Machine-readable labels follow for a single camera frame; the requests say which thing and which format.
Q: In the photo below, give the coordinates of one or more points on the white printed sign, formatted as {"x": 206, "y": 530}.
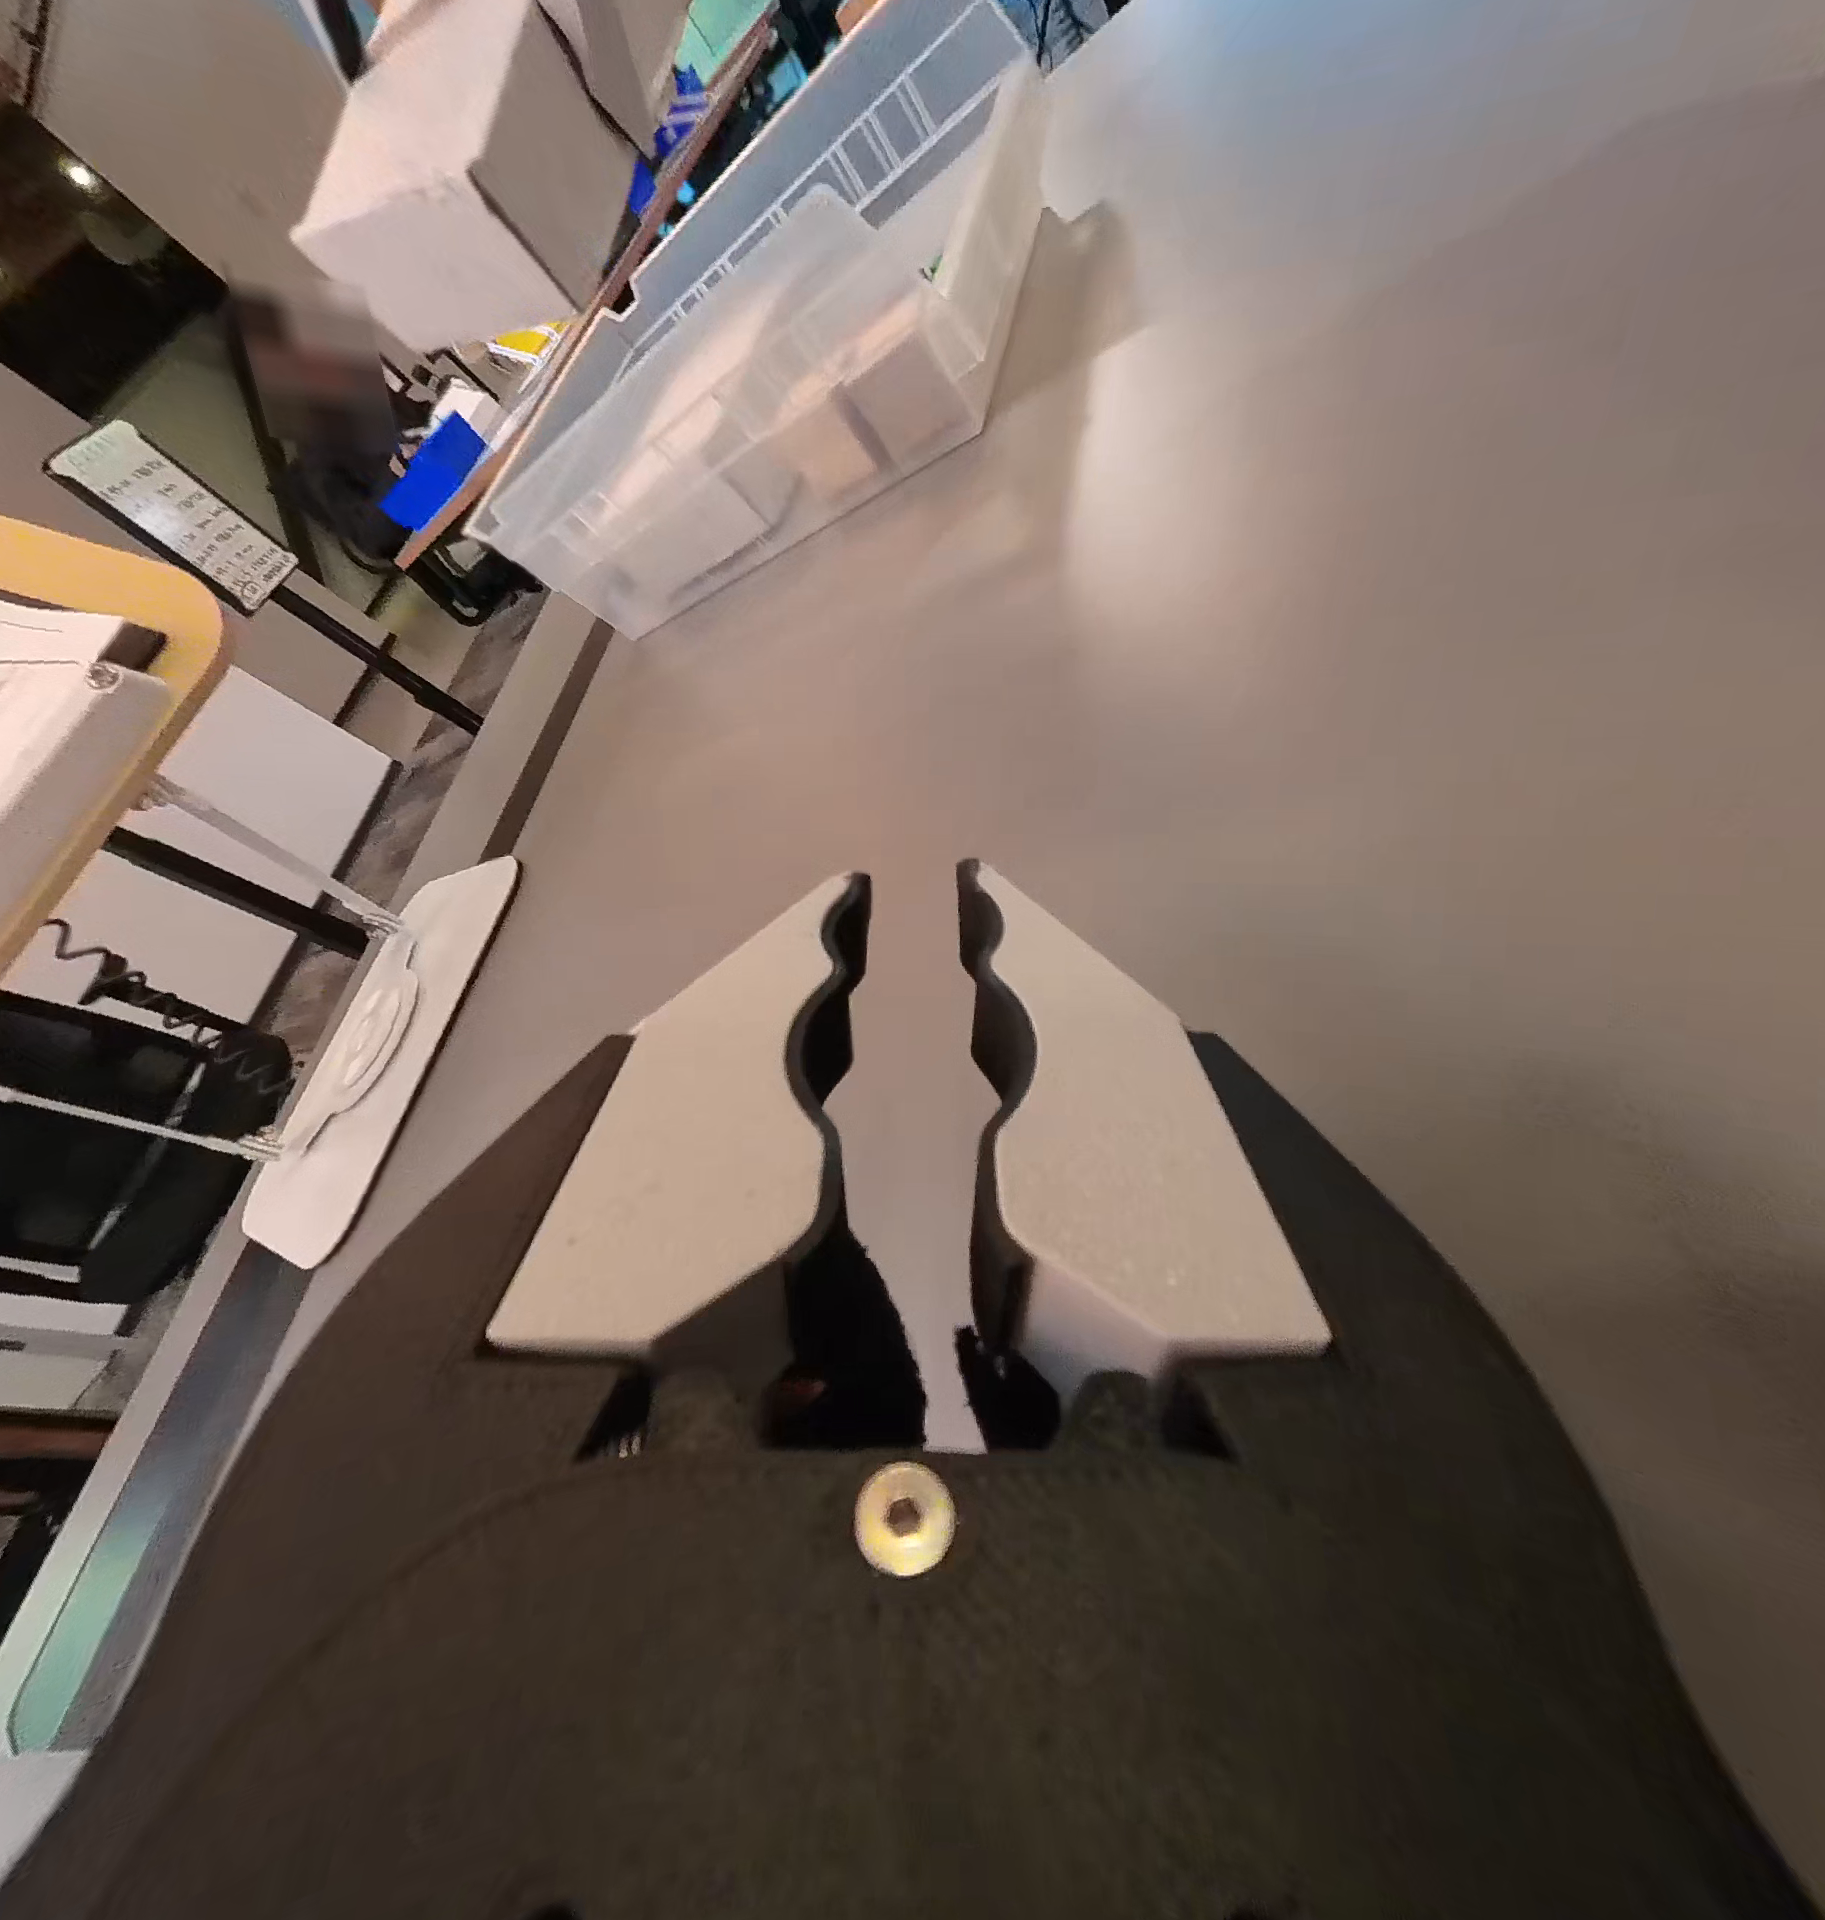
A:
{"x": 172, "y": 515}

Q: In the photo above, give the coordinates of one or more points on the white partition panel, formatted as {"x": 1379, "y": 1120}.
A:
{"x": 284, "y": 779}

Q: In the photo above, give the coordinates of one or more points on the yellow storage bin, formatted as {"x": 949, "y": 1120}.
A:
{"x": 529, "y": 343}

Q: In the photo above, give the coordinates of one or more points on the white cardboard box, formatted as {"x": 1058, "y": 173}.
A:
{"x": 449, "y": 198}
{"x": 795, "y": 469}
{"x": 910, "y": 398}

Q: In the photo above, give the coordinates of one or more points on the white instruction sheet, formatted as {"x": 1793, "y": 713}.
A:
{"x": 30, "y": 754}

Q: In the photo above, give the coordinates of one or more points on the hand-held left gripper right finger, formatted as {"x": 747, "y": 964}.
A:
{"x": 1139, "y": 1186}

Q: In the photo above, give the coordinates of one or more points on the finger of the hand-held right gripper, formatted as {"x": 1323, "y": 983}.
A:
{"x": 618, "y": 44}

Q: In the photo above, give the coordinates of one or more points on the brown wooden beam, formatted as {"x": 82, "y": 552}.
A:
{"x": 30, "y": 1440}

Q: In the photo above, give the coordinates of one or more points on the clear acrylic rod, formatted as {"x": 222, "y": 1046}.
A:
{"x": 122, "y": 1120}
{"x": 284, "y": 863}

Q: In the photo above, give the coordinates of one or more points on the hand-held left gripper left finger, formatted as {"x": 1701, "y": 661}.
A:
{"x": 670, "y": 1169}

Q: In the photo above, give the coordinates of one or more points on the wooden instruction board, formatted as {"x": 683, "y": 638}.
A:
{"x": 177, "y": 595}

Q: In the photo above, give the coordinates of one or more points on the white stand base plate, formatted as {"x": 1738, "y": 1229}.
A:
{"x": 321, "y": 1204}

